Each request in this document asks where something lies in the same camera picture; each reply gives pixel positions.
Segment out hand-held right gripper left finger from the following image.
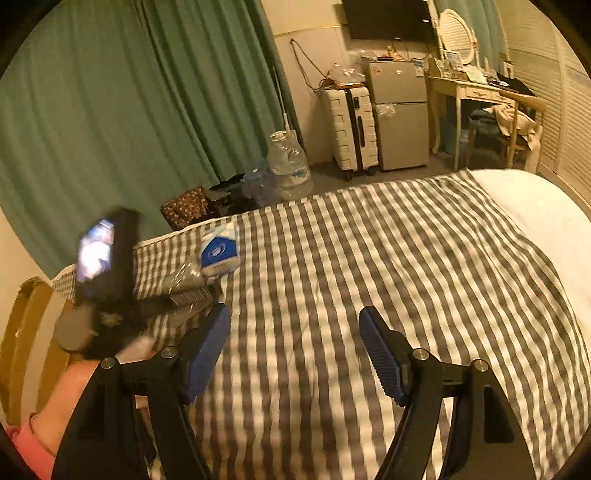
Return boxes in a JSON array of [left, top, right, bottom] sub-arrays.
[[51, 302, 232, 480]]

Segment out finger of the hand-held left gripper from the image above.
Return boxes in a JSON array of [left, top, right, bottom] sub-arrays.
[[134, 285, 218, 320]]

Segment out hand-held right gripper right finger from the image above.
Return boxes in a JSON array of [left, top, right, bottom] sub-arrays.
[[359, 305, 539, 480]]

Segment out silver plastic packet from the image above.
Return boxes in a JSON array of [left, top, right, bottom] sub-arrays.
[[159, 258, 218, 308]]

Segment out cardboard box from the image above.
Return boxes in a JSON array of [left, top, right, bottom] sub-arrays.
[[0, 276, 75, 425]]

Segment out person's left forearm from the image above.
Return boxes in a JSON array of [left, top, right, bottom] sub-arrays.
[[9, 357, 102, 480]]

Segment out blue white tissue pack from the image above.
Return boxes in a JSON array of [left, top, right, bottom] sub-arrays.
[[199, 220, 242, 278]]

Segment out brown patterned bag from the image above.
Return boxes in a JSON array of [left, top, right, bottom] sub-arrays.
[[159, 186, 213, 232]]

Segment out black bag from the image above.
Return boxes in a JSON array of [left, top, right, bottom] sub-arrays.
[[208, 173, 259, 215]]

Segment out small clear water bottle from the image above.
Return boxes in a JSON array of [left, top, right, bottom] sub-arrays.
[[240, 161, 282, 206]]

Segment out wide green curtain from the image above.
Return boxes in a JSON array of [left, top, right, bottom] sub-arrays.
[[0, 0, 301, 278]]

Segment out large clear water bottle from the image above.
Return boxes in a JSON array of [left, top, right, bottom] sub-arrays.
[[267, 130, 315, 201]]

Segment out white duvet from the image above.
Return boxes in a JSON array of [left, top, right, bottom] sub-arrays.
[[471, 168, 591, 467]]

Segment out grey mini fridge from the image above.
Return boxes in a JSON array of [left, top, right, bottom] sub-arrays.
[[366, 60, 430, 171]]

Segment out white suitcase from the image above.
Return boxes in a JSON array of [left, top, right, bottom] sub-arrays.
[[322, 85, 380, 182]]

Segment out dark cloth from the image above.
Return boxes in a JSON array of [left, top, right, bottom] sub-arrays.
[[468, 108, 504, 139]]

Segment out beige cloth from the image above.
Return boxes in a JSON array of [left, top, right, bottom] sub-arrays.
[[489, 104, 543, 153]]

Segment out cream dressing table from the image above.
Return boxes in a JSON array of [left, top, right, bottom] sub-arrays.
[[427, 58, 518, 169]]

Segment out clear plastic bag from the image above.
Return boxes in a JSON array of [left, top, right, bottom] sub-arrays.
[[325, 62, 368, 86]]

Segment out wooden chair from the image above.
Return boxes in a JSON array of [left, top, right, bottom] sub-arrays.
[[466, 88, 548, 174]]

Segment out black cloth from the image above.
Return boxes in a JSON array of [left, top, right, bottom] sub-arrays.
[[499, 76, 539, 97]]

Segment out white oval mirror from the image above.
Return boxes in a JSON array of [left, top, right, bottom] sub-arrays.
[[436, 9, 478, 68]]

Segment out white shutter doors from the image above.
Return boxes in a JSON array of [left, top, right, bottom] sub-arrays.
[[501, 0, 591, 208]]

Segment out narrow green curtain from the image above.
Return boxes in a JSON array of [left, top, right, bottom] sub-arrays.
[[434, 0, 509, 61]]

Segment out black wall television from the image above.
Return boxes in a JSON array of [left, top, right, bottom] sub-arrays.
[[342, 0, 437, 41]]

